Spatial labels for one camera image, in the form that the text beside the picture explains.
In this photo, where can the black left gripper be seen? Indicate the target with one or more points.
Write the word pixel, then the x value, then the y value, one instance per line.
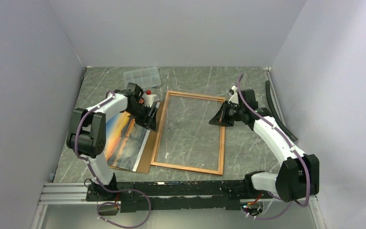
pixel 143 122

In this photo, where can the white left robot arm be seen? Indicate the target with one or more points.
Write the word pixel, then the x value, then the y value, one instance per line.
pixel 87 130

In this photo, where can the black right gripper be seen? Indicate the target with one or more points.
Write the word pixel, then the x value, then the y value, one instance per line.
pixel 220 118

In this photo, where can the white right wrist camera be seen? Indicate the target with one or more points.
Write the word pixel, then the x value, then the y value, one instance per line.
pixel 234 95

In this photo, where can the clear plastic organizer box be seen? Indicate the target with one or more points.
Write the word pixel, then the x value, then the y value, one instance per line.
pixel 146 78

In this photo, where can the aluminium extrusion rail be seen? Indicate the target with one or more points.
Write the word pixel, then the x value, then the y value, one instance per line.
pixel 63 206

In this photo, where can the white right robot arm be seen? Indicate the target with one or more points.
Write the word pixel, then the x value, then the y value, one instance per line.
pixel 298 176

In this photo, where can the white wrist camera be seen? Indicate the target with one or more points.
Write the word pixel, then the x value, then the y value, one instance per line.
pixel 234 95
pixel 149 98

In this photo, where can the wooden picture frame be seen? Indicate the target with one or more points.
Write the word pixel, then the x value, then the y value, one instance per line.
pixel 220 170

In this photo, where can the brown backing board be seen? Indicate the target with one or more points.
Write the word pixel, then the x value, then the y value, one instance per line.
pixel 148 151

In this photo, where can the black foam tube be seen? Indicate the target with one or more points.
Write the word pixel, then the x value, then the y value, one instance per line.
pixel 275 114

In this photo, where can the sunset photo print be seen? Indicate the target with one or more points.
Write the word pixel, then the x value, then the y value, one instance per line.
pixel 126 139

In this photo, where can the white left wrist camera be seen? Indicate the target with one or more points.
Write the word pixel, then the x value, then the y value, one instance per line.
pixel 149 98

